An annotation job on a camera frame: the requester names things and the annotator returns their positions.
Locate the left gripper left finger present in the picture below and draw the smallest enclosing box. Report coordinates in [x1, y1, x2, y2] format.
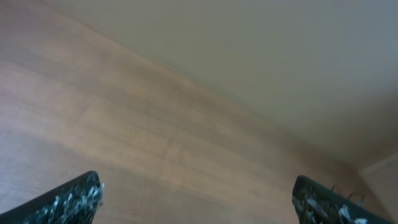
[1, 170, 104, 224]

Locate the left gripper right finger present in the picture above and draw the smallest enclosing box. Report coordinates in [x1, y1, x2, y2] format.
[292, 175, 390, 224]

